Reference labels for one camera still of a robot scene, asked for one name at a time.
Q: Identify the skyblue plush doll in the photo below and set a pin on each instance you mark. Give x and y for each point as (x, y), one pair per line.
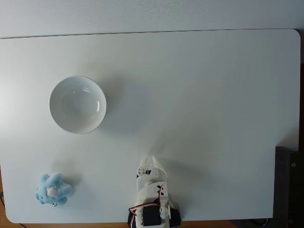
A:
(53, 188)

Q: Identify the white ceramic bowl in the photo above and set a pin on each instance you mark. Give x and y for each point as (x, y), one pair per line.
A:
(77, 105)

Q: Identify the dark wooden cabinet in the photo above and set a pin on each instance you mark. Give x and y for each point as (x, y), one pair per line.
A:
(289, 185)

